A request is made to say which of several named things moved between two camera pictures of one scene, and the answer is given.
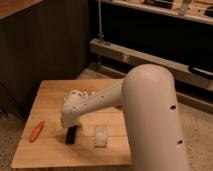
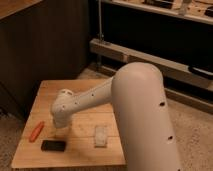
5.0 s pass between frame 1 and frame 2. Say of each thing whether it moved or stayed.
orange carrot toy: stayed
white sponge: stayed
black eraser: moved
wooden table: stayed
